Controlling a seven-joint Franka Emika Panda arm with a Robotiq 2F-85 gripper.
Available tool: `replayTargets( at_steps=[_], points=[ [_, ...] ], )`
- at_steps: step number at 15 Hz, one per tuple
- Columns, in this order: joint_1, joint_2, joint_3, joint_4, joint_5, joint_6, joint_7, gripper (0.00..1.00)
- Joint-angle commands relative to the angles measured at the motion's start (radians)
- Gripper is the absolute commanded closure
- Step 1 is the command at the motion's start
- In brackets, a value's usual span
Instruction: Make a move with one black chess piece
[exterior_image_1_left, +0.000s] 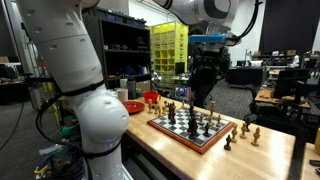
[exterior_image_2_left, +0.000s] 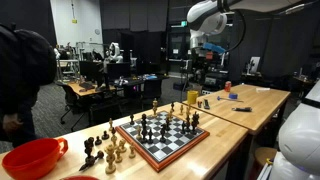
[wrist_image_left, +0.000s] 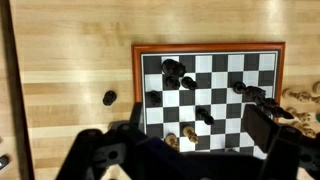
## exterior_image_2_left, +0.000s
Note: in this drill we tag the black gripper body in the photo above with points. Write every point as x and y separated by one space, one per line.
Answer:
196 57

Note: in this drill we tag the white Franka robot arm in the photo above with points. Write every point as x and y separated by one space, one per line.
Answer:
206 16

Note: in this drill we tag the light wooden chess pawn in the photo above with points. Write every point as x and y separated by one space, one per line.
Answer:
181 109
188 110
110 124
138 133
170 115

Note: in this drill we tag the tall light wooden chess piece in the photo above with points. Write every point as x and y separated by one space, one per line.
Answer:
155 107

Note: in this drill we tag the white paper piece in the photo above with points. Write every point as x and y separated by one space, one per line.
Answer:
262 89

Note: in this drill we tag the large light wooden chess piece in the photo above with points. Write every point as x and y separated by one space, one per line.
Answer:
110 160

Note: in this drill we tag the tall black chess piece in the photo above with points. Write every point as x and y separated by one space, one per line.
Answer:
91 142
86 148

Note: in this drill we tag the lying black chess piece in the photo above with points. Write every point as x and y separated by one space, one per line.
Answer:
88 162

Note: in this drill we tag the bystander hand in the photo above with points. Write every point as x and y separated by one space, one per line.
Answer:
11 124

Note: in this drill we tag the yellow cup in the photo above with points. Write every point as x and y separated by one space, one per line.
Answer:
192 97

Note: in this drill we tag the small black item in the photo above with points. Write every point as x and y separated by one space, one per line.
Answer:
199 104

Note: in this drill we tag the orange cup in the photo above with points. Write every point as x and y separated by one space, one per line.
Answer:
227 86

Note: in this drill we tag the black remote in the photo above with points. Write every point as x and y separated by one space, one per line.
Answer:
206 104

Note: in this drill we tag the blue-headed thin tool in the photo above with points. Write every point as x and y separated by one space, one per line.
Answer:
220 98

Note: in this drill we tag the green exit sign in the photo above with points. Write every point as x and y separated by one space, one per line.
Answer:
184 23

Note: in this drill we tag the small blue box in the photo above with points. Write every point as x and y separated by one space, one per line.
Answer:
233 96

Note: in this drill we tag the black office chair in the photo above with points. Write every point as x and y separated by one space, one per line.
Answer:
152 90
70 98

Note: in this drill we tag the black marker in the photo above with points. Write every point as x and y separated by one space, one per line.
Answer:
242 109

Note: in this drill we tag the white framed board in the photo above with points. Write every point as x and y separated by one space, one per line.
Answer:
254 64

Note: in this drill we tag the wooden side table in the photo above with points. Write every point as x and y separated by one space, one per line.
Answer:
253 113

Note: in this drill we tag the black computer monitor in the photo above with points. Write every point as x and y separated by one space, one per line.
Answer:
118 70
90 70

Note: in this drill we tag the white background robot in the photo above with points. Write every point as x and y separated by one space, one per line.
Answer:
115 52

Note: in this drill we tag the round wooden stool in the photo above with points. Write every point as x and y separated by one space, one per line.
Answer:
265 155

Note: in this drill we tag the black keyboard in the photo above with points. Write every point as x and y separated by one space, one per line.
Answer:
86 86

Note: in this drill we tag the wooden office desk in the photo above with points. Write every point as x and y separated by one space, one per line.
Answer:
83 91

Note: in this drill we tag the small yellow clip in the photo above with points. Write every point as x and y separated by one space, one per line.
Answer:
269 161

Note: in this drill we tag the metal rack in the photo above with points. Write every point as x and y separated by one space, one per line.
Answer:
68 68

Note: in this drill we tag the red plate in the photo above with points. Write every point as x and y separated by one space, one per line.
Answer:
80 178

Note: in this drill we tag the person in black clothes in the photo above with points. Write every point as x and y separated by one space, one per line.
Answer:
26 66

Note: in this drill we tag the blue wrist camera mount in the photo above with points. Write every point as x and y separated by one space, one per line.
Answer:
214 48

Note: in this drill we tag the chessboard with red-brown frame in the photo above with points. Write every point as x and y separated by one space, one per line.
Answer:
163 148

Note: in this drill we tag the round wall clock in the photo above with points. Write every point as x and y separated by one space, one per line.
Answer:
97 31

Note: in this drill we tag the yellow wall sign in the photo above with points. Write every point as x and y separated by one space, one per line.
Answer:
74 21

